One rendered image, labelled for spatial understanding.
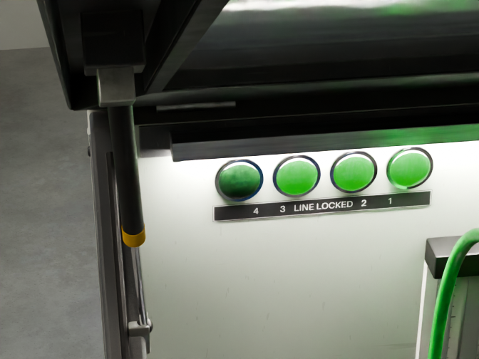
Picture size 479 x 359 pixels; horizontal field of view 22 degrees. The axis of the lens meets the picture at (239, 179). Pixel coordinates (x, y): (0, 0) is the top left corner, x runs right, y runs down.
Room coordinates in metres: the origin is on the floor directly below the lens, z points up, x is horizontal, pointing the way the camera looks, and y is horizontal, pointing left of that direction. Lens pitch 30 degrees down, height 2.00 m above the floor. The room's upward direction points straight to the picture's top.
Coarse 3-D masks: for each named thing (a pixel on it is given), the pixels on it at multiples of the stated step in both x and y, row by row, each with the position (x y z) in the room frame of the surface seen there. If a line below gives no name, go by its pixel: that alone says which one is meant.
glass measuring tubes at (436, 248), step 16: (432, 240) 1.10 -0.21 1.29; (448, 240) 1.10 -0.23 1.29; (432, 256) 1.08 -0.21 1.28; (448, 256) 1.07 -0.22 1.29; (432, 272) 1.07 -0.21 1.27; (464, 272) 1.07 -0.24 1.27; (432, 288) 1.09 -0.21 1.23; (464, 288) 1.10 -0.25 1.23; (432, 304) 1.09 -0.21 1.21; (464, 304) 1.10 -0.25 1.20; (432, 320) 1.09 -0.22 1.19; (448, 320) 1.08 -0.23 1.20; (464, 320) 1.09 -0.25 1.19; (448, 336) 1.08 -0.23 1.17; (464, 336) 1.08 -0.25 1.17; (416, 352) 1.10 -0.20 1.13; (448, 352) 1.10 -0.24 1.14; (464, 352) 1.08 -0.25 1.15
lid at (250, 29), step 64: (64, 0) 0.67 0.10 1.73; (128, 0) 0.69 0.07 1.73; (192, 0) 0.51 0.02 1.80; (256, 0) 0.60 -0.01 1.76; (320, 0) 0.62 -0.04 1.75; (384, 0) 0.64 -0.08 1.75; (448, 0) 0.65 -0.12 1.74; (64, 64) 0.86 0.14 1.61; (128, 64) 0.71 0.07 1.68; (192, 64) 0.89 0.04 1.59; (256, 64) 0.93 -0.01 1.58; (320, 64) 0.95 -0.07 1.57; (384, 64) 0.96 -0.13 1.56; (448, 64) 0.96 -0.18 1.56
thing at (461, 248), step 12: (468, 240) 0.95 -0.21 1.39; (456, 252) 0.97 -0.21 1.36; (456, 264) 0.98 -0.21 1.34; (444, 276) 1.00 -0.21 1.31; (456, 276) 1.00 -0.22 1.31; (444, 288) 1.00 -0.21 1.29; (444, 300) 1.01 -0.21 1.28; (444, 312) 1.01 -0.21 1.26; (432, 324) 1.02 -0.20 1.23; (444, 324) 1.01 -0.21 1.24; (432, 336) 1.02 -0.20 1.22; (432, 348) 1.02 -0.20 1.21
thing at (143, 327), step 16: (112, 112) 0.76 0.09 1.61; (128, 112) 0.77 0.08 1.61; (112, 128) 0.77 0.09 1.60; (128, 128) 0.77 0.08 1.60; (112, 144) 0.79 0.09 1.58; (128, 144) 0.78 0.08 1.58; (128, 160) 0.79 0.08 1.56; (128, 176) 0.80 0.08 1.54; (128, 192) 0.81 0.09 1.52; (128, 208) 0.81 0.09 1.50; (128, 224) 0.83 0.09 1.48; (144, 224) 0.84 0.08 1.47; (128, 240) 0.84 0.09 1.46; (144, 240) 0.84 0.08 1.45; (144, 288) 0.88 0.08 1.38; (144, 304) 0.89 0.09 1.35; (144, 320) 0.90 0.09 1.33; (144, 336) 0.91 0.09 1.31
